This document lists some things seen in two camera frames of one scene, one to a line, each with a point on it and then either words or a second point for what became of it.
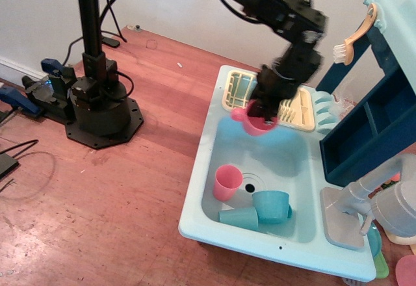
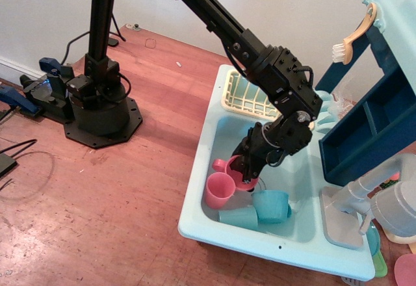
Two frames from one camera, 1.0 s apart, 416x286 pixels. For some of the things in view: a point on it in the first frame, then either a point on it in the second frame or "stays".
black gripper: [280, 79] to [288, 134]
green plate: [381, 266] stays
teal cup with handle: [272, 207] stays
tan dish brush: [344, 53] stays
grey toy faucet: [388, 196] stays
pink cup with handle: [255, 125] to [222, 166]
